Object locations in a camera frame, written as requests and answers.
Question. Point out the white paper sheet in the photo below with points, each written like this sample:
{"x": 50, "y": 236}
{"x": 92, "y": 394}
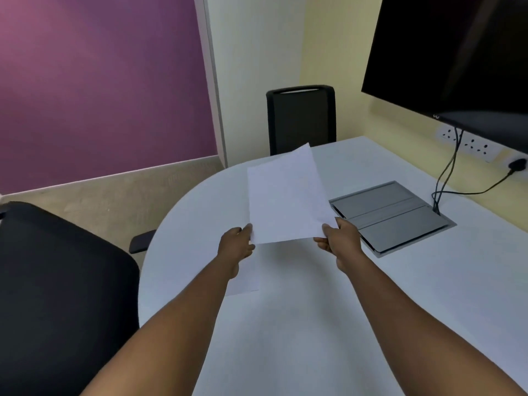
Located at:
{"x": 284, "y": 197}
{"x": 244, "y": 276}

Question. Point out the black wall monitor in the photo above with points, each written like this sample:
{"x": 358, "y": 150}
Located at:
{"x": 453, "y": 57}

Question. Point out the person's left hand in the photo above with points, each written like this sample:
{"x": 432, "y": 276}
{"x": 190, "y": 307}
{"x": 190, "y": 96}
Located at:
{"x": 232, "y": 251}

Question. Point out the person's right forearm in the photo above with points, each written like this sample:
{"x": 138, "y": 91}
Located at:
{"x": 425, "y": 325}

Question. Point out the white wall socket strip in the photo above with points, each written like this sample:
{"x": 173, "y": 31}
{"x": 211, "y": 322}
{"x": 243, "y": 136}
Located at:
{"x": 468, "y": 142}

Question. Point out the black power plug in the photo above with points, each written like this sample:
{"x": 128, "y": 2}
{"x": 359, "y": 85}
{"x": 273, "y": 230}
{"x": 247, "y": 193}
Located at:
{"x": 517, "y": 164}

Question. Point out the person's left thumb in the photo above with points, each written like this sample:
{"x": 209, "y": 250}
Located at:
{"x": 246, "y": 231}

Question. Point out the person's right thumb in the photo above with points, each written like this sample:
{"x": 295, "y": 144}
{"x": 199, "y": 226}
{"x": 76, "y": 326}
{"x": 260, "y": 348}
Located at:
{"x": 341, "y": 223}

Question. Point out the person's left forearm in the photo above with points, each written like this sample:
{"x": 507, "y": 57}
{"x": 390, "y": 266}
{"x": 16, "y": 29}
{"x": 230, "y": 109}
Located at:
{"x": 165, "y": 329}

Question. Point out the black mesh office chair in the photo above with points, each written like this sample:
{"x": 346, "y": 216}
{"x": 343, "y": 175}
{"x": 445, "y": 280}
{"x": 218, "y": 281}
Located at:
{"x": 300, "y": 119}

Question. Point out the person's right hand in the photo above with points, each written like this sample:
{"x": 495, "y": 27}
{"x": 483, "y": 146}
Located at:
{"x": 345, "y": 242}

